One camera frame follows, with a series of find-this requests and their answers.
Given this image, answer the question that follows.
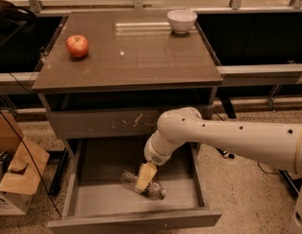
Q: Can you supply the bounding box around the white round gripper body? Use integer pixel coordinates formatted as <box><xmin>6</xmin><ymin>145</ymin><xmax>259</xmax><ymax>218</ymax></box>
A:
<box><xmin>144</xmin><ymin>134</ymin><xmax>177</xmax><ymax>166</ymax></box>

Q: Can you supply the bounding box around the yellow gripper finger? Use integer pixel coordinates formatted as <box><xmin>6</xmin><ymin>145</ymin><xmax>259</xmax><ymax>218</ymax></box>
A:
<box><xmin>135</xmin><ymin>162</ymin><xmax>157</xmax><ymax>193</ymax></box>

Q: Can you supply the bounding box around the clear plastic water bottle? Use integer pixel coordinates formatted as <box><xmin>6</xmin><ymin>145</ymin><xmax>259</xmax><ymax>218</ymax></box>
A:
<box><xmin>120</xmin><ymin>170</ymin><xmax>166</xmax><ymax>200</ymax></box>

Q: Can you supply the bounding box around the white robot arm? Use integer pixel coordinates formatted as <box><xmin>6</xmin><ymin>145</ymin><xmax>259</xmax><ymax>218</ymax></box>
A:
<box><xmin>135</xmin><ymin>107</ymin><xmax>302</xmax><ymax>193</ymax></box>

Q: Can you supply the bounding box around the scratched grey top drawer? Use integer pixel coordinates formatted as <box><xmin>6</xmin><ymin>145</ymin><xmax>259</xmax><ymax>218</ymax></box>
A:
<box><xmin>47</xmin><ymin>108</ymin><xmax>162</xmax><ymax>139</ymax></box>

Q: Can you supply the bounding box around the open grey middle drawer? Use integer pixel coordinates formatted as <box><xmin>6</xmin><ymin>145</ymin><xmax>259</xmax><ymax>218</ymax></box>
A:
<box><xmin>48</xmin><ymin>136</ymin><xmax>221</xmax><ymax>234</ymax></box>

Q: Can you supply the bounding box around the grey drawer cabinet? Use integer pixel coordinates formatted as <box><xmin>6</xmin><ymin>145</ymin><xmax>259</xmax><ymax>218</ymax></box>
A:
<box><xmin>33</xmin><ymin>10</ymin><xmax>222</xmax><ymax>152</ymax></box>

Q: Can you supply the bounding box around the black power adapter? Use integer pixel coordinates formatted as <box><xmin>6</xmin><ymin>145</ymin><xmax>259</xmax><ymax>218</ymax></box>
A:
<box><xmin>216</xmin><ymin>149</ymin><xmax>235</xmax><ymax>159</ymax></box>

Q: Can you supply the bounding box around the black stand foot left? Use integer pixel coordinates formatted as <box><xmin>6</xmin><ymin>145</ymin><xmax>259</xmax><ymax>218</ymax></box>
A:
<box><xmin>49</xmin><ymin>148</ymin><xmax>68</xmax><ymax>196</ymax></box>

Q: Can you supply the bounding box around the white ceramic bowl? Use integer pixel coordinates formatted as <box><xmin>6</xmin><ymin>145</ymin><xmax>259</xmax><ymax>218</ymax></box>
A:
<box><xmin>167</xmin><ymin>10</ymin><xmax>198</xmax><ymax>34</ymax></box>

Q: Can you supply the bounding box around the red apple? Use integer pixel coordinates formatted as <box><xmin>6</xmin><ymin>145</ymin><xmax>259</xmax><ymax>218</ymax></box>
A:
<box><xmin>65</xmin><ymin>35</ymin><xmax>89</xmax><ymax>59</ymax></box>

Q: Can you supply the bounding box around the open cardboard box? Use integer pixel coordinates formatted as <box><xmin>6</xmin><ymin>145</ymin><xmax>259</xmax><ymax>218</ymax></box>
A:
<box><xmin>0</xmin><ymin>114</ymin><xmax>49</xmax><ymax>215</ymax></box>

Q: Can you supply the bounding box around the black metal floor bar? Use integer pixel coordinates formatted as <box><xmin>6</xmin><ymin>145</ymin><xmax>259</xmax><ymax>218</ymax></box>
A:
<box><xmin>280</xmin><ymin>171</ymin><xmax>302</xmax><ymax>199</ymax></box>

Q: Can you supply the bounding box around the black bag on ledge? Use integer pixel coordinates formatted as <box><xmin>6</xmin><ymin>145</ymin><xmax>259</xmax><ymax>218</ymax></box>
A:
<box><xmin>0</xmin><ymin>0</ymin><xmax>36</xmax><ymax>49</ymax></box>

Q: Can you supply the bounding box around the black cable left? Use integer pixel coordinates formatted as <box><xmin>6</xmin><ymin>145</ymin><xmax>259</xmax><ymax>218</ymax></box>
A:
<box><xmin>0</xmin><ymin>71</ymin><xmax>63</xmax><ymax>218</ymax></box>

